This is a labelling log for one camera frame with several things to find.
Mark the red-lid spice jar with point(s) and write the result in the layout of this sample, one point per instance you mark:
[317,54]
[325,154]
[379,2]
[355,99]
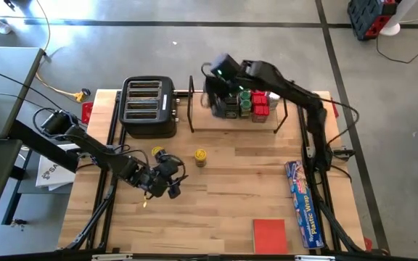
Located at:
[259,98]
[261,110]

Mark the green tin with black lid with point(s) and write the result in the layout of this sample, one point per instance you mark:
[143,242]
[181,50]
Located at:
[233,103]

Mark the black support beam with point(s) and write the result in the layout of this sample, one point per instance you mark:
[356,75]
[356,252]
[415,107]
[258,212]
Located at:
[45,146]

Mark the silver bracket plate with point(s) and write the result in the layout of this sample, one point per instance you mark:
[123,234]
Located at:
[314,258]
[111,257]

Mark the white stand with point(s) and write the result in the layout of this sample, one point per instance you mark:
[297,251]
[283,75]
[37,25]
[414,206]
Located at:
[390,29]

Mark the green-lid spice jar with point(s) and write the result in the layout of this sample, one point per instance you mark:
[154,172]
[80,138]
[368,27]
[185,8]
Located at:
[244,95]
[245,106]

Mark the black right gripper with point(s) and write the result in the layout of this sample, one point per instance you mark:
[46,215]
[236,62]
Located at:
[225,78]

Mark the black and red toolbox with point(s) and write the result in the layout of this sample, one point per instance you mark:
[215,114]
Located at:
[368,16]

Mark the blue plastic wrap box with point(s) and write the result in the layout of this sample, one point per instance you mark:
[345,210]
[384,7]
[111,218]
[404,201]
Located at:
[303,203]

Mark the white-lid spice jar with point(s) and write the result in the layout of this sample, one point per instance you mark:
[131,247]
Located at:
[273,101]

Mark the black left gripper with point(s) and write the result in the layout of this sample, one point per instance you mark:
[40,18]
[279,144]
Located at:
[169,172]

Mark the red clamp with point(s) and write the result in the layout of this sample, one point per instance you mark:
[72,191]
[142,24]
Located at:
[334,108]
[86,112]
[367,243]

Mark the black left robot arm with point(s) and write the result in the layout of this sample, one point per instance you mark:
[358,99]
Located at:
[96,152]

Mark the white printed paper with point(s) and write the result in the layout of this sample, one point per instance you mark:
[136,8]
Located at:
[53,175]

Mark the black metal table frame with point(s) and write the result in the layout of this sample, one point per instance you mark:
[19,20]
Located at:
[93,217]

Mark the yellow-lid spice jar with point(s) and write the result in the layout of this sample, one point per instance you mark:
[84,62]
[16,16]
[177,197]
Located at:
[156,150]
[200,157]

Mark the red square pad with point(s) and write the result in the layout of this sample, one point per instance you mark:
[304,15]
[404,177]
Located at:
[269,235]

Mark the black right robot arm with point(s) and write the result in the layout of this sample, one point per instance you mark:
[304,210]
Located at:
[296,95]

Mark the black four-slot toaster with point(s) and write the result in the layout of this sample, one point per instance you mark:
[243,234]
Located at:
[147,105]

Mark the grey metal corner bracket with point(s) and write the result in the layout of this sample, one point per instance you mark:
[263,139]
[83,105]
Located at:
[308,152]

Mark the wooden shelf with black frame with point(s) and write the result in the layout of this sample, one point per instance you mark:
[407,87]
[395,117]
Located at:
[201,121]

